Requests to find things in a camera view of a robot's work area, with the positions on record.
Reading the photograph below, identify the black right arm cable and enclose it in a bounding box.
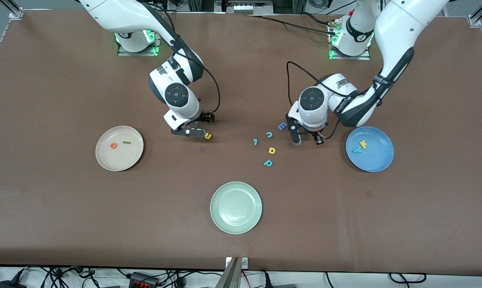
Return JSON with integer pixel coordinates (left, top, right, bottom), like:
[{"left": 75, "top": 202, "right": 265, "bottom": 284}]
[{"left": 161, "top": 8, "right": 221, "bottom": 117}]

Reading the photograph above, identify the black looped floor cable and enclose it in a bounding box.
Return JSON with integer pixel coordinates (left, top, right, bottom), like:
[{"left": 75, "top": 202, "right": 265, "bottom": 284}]
[{"left": 389, "top": 272, "right": 427, "bottom": 284}]

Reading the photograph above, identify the black base cable bundle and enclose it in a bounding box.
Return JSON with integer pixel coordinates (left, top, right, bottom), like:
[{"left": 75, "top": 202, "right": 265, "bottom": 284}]
[{"left": 145, "top": 0, "right": 182, "bottom": 16}]

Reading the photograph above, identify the metal control box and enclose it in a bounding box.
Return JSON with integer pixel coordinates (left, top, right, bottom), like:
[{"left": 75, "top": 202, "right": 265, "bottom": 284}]
[{"left": 215, "top": 0, "right": 273, "bottom": 16}]

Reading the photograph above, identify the beige brown round plate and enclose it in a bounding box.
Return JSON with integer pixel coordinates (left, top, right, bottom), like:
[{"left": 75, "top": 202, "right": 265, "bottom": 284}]
[{"left": 96, "top": 126, "right": 144, "bottom": 172}]

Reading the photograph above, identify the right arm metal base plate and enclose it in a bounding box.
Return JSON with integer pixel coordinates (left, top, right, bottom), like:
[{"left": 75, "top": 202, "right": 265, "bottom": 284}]
[{"left": 117, "top": 32, "right": 162, "bottom": 56}]

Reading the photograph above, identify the pale green round plate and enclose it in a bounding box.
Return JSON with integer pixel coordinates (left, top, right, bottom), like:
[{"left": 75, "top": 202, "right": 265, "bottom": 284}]
[{"left": 210, "top": 181, "right": 262, "bottom": 235}]

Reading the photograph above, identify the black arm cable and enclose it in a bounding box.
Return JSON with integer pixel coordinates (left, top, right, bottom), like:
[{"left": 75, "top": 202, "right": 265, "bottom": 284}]
[
  {"left": 161, "top": 8, "right": 221, "bottom": 117},
  {"left": 287, "top": 61, "right": 379, "bottom": 120}
]

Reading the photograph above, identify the grey metal camera post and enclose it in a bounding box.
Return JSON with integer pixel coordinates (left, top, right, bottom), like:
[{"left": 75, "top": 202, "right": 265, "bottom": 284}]
[{"left": 216, "top": 257, "right": 241, "bottom": 288}]

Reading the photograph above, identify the blue round plate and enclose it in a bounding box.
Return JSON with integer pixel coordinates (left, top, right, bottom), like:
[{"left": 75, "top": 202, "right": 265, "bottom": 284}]
[{"left": 346, "top": 126, "right": 394, "bottom": 173}]

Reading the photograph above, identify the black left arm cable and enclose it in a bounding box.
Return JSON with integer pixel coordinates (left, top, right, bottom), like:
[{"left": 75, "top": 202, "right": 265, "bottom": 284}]
[{"left": 287, "top": 61, "right": 379, "bottom": 120}]

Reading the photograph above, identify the long black table cable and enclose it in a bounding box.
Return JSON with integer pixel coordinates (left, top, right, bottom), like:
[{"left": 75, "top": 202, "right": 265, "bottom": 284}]
[{"left": 247, "top": 14, "right": 338, "bottom": 36}]

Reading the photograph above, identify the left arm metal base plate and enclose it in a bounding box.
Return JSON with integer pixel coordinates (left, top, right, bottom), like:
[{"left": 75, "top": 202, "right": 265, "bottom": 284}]
[{"left": 328, "top": 20, "right": 371, "bottom": 60}]

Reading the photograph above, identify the black orange power strip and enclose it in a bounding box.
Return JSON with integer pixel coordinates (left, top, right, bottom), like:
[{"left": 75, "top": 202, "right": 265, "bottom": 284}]
[{"left": 130, "top": 272, "right": 160, "bottom": 287}]

